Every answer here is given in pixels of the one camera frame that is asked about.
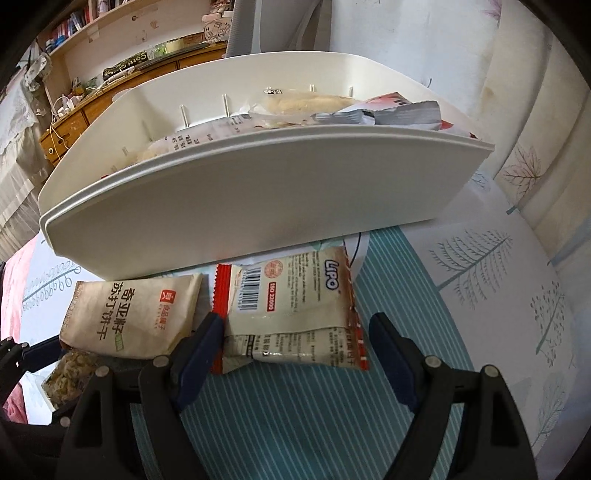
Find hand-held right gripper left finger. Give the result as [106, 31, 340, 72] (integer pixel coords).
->
[55, 313, 227, 480]

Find white floral cloth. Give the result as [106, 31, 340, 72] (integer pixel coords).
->
[323, 0, 591, 278]

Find wooden bookshelf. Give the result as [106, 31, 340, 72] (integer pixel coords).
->
[37, 0, 232, 100]

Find white plastic storage bin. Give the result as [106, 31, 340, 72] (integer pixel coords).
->
[38, 52, 495, 281]

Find teal striped cloth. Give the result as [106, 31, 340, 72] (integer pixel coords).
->
[129, 228, 467, 480]

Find white charging cable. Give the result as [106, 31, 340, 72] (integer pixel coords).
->
[44, 90, 116, 158]

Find grey office chair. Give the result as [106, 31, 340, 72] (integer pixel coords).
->
[225, 0, 278, 58]

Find beige cracker packet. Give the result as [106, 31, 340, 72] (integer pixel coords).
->
[59, 273, 204, 361]

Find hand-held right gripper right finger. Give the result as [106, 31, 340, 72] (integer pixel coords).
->
[368, 312, 539, 480]

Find lace cloth covered cabinet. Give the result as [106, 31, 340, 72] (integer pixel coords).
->
[0, 69, 51, 259]

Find white red-edged biscuit packet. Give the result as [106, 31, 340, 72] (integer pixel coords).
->
[213, 246, 371, 374]

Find red white bread snack packet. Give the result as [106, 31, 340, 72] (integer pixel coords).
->
[314, 92, 478, 139]

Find clear bread packet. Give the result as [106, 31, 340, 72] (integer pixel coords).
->
[249, 91, 365, 130]

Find clear nut bar packet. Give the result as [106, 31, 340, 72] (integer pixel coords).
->
[23, 348, 100, 423]

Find dark printed bag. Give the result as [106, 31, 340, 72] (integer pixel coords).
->
[102, 50, 160, 79]

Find white printed snack packet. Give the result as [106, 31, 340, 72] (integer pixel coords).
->
[134, 113, 264, 164]

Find row of books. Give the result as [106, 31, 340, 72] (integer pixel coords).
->
[46, 0, 134, 49]

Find floral cloth bag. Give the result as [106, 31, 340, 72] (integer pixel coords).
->
[22, 52, 52, 89]

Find wooden desk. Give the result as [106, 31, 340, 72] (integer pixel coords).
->
[39, 44, 229, 169]

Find pink blanket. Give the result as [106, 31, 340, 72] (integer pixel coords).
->
[0, 240, 42, 425]

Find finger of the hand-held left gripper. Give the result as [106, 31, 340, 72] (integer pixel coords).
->
[0, 338, 63, 384]

